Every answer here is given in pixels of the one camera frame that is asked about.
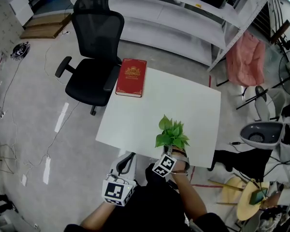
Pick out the red hardcover book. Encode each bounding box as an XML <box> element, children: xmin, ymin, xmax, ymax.
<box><xmin>115</xmin><ymin>58</ymin><xmax>147</xmax><ymax>98</ymax></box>

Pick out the green potted plant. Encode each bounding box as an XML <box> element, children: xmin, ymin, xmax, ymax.
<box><xmin>155</xmin><ymin>114</ymin><xmax>191</xmax><ymax>154</ymax></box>

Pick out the dark green box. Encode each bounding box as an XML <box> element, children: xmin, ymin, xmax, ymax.
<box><xmin>250</xmin><ymin>187</ymin><xmax>269</xmax><ymax>205</ymax></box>

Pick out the brown wooden plank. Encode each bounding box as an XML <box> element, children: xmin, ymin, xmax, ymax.
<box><xmin>270</xmin><ymin>20</ymin><xmax>290</xmax><ymax>44</ymax></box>

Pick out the person's right forearm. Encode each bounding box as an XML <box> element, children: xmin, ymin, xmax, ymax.
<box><xmin>170</xmin><ymin>169</ymin><xmax>208</xmax><ymax>223</ymax></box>

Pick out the black pot on floor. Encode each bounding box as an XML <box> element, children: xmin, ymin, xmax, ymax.
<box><xmin>11</xmin><ymin>42</ymin><xmax>31</xmax><ymax>59</ymax></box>

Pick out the white cabinet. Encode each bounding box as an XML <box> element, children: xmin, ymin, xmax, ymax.
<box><xmin>9</xmin><ymin>0</ymin><xmax>34</xmax><ymax>26</ymax></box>

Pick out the person's left forearm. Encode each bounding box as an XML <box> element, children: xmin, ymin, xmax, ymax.
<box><xmin>79</xmin><ymin>201</ymin><xmax>116</xmax><ymax>229</ymax></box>

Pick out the white metal shelving rack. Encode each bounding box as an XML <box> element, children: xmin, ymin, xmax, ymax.
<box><xmin>81</xmin><ymin>0</ymin><xmax>278</xmax><ymax>72</ymax></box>

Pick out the round wooden side table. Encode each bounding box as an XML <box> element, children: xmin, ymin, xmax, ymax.
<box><xmin>236</xmin><ymin>181</ymin><xmax>270</xmax><ymax>221</ymax></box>

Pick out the black mesh office chair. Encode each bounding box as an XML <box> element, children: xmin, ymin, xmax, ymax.
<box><xmin>55</xmin><ymin>0</ymin><xmax>125</xmax><ymax>116</ymax></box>

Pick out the person's black clothing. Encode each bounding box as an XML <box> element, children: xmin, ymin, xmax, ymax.
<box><xmin>64</xmin><ymin>163</ymin><xmax>230</xmax><ymax>232</ymax></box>

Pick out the yellow wooden stool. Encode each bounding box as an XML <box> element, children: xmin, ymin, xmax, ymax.
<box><xmin>207</xmin><ymin>176</ymin><xmax>247</xmax><ymax>205</ymax></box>

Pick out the grey plastic chair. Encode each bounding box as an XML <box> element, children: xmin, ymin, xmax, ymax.
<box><xmin>253</xmin><ymin>85</ymin><xmax>290</xmax><ymax>122</ymax></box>
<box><xmin>236</xmin><ymin>209</ymin><xmax>265</xmax><ymax>232</ymax></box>

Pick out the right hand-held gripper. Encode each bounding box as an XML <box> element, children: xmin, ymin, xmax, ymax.
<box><xmin>151</xmin><ymin>144</ymin><xmax>191</xmax><ymax>178</ymax></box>

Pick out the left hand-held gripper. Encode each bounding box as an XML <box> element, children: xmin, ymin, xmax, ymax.
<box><xmin>101</xmin><ymin>152</ymin><xmax>138</xmax><ymax>207</ymax></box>

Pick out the pink cloth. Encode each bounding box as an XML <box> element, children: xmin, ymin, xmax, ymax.
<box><xmin>226</xmin><ymin>30</ymin><xmax>266</xmax><ymax>87</ymax></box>

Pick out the beige locker cabinet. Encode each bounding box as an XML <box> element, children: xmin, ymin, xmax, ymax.
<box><xmin>0</xmin><ymin>0</ymin><xmax>24</xmax><ymax>55</ymax></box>

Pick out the white square table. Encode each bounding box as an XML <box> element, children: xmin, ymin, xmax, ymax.
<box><xmin>95</xmin><ymin>66</ymin><xmax>222</xmax><ymax>169</ymax></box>

